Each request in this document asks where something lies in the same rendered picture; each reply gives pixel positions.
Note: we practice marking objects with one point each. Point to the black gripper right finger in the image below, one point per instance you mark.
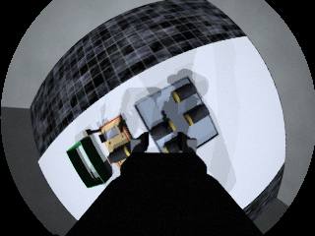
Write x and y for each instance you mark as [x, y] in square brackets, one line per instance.
[185, 143]

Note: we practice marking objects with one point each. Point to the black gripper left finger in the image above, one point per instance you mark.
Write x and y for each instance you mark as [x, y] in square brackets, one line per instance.
[141, 143]

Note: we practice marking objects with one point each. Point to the black battery with gold end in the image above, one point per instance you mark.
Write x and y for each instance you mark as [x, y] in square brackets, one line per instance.
[162, 130]
[197, 114]
[184, 92]
[171, 147]
[119, 154]

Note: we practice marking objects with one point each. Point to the green open-top box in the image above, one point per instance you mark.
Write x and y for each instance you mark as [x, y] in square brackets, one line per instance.
[88, 164]

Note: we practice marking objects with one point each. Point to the flat grey tray with black rim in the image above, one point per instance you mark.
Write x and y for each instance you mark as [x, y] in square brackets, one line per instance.
[161, 106]

